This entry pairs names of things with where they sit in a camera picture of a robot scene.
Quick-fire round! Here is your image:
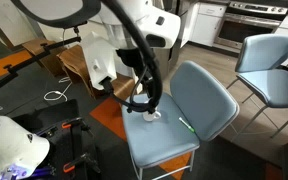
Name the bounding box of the green and white marker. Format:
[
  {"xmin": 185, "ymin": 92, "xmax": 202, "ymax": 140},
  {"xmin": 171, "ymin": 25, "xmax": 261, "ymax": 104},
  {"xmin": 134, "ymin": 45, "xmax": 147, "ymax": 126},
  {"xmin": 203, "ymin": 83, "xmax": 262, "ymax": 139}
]
[{"xmin": 178, "ymin": 117, "xmax": 195, "ymax": 133}]

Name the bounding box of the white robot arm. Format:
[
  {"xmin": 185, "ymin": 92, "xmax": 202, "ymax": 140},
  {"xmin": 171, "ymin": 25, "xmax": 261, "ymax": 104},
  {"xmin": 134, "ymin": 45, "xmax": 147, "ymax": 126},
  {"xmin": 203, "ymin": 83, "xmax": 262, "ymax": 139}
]
[{"xmin": 0, "ymin": 0, "xmax": 180, "ymax": 179}]

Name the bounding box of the white cup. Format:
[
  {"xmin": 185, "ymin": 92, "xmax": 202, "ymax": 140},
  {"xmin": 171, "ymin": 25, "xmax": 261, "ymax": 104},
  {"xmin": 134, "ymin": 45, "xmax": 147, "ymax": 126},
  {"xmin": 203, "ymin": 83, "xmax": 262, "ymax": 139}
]
[{"xmin": 143, "ymin": 111, "xmax": 161, "ymax": 122}]

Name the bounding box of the blue padded chair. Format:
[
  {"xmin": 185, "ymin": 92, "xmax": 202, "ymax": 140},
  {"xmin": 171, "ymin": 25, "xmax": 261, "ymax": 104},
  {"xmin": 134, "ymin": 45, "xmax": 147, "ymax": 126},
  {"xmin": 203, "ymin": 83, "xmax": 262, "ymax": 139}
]
[
  {"xmin": 122, "ymin": 61, "xmax": 239, "ymax": 180},
  {"xmin": 228, "ymin": 34, "xmax": 288, "ymax": 139}
]

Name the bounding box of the white kitchen cabinet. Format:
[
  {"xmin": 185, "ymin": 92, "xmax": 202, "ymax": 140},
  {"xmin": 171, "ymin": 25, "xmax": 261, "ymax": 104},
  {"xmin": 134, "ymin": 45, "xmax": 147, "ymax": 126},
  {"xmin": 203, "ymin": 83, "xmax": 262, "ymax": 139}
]
[{"xmin": 181, "ymin": 2, "xmax": 226, "ymax": 47}]

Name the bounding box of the brown cardboard box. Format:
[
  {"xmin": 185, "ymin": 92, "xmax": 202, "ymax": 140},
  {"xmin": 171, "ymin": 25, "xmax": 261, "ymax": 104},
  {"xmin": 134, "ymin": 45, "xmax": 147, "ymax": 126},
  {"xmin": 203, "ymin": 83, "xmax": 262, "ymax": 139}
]
[{"xmin": 21, "ymin": 37, "xmax": 136, "ymax": 100}]

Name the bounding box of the black robot cart table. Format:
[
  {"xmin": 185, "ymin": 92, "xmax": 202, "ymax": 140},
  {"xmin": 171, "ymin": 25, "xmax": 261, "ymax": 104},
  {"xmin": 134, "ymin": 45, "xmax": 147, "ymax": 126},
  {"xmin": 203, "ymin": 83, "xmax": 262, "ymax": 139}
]
[{"xmin": 14, "ymin": 100, "xmax": 101, "ymax": 180}]

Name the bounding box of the stainless steel oven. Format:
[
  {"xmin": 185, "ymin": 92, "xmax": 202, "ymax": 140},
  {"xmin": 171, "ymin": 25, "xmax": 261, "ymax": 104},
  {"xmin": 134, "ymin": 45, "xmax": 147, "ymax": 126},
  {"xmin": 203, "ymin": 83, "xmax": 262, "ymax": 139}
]
[{"xmin": 215, "ymin": 0, "xmax": 288, "ymax": 49}]

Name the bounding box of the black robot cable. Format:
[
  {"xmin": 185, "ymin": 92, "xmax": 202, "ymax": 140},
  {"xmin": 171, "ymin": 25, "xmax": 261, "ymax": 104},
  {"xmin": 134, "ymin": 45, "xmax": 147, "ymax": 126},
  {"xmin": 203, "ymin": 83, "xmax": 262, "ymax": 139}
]
[{"xmin": 11, "ymin": 0, "xmax": 163, "ymax": 114}]

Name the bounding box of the orange handled clamp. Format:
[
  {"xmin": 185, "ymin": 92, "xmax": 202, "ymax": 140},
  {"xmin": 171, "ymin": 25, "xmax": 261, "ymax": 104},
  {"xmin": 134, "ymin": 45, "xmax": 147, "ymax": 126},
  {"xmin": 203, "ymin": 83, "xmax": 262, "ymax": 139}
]
[
  {"xmin": 61, "ymin": 117, "xmax": 90, "ymax": 131},
  {"xmin": 63, "ymin": 153, "xmax": 101, "ymax": 173}
]

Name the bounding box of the white cable on floor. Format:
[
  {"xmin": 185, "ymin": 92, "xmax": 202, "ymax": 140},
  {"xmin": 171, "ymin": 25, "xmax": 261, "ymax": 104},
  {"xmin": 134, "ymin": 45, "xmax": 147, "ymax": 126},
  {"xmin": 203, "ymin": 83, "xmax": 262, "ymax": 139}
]
[{"xmin": 43, "ymin": 76, "xmax": 73, "ymax": 103}]

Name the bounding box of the black camera mount rail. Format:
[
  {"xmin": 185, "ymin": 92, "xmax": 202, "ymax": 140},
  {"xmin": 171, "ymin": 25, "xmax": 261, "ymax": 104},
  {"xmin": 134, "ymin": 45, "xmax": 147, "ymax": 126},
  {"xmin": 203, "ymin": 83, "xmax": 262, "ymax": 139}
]
[{"xmin": 0, "ymin": 36, "xmax": 81, "ymax": 88}]

